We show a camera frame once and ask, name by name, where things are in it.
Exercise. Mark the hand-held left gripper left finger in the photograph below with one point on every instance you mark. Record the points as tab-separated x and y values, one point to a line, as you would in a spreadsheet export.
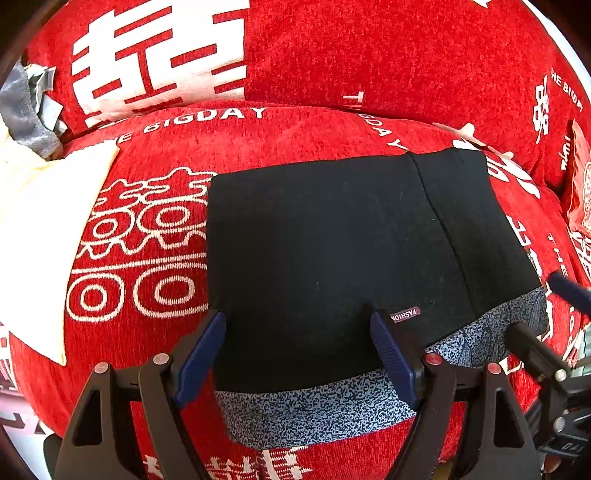
198	357

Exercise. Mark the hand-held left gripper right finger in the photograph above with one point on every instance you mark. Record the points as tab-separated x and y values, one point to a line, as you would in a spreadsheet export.
392	355

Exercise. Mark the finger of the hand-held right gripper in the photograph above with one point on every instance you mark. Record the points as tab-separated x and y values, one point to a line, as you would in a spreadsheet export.
535	348
570	290

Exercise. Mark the black pants with speckled waistband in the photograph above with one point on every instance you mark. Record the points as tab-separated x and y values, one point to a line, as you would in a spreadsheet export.
332	240

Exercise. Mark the person's right hand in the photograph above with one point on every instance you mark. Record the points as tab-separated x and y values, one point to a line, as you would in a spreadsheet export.
552	463

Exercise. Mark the red embroidered pillow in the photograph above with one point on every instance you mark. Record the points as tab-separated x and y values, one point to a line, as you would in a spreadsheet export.
579	194

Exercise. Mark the white cloth sheet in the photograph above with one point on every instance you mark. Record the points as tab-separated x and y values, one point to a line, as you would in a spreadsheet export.
41	221

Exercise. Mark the grey crumpled cloth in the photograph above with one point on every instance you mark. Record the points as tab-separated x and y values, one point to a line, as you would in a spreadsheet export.
25	110

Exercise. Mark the red printed sofa cover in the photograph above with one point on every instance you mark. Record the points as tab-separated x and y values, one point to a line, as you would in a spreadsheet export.
300	55

